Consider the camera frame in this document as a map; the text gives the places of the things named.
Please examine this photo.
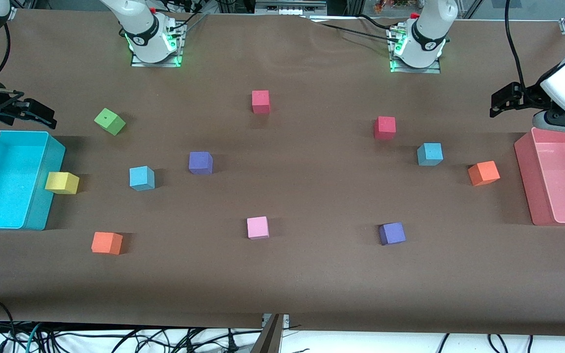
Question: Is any teal floor cable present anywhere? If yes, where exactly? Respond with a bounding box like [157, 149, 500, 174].
[25, 322, 44, 353]

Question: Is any yellow foam cube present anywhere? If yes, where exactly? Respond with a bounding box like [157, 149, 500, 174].
[45, 172, 80, 195]

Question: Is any dark metal post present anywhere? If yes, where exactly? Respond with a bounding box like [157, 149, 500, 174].
[250, 315, 283, 353]

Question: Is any silver metal bracket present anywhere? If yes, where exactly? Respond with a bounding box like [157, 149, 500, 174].
[262, 314, 290, 330]

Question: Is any orange foam cube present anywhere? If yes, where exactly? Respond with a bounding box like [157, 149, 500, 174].
[468, 161, 501, 187]
[91, 232, 124, 255]

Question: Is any long black table cable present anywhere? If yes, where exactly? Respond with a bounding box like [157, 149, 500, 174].
[319, 22, 398, 42]

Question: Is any pink plastic bin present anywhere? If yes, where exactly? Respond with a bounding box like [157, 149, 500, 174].
[514, 127, 565, 227]

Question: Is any light blue foam cube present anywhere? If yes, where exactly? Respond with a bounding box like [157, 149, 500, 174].
[129, 166, 155, 192]
[417, 143, 444, 166]

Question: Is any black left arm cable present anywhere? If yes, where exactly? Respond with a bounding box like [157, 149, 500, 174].
[504, 0, 529, 89]

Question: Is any green foam cube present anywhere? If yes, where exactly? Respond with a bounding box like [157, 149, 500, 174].
[94, 108, 127, 136]

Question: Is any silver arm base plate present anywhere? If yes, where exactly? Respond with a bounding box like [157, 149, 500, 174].
[388, 25, 442, 74]
[130, 22, 185, 68]

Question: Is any purple foam cube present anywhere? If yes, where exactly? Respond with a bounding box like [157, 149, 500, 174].
[188, 151, 213, 176]
[379, 222, 406, 246]

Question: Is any pink foam cube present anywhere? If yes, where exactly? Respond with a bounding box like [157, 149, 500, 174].
[247, 216, 270, 240]

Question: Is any red foam cube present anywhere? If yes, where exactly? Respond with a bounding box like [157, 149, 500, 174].
[374, 116, 396, 141]
[252, 90, 270, 114]

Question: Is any brown table cover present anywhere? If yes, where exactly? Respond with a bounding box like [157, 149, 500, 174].
[0, 8, 565, 337]

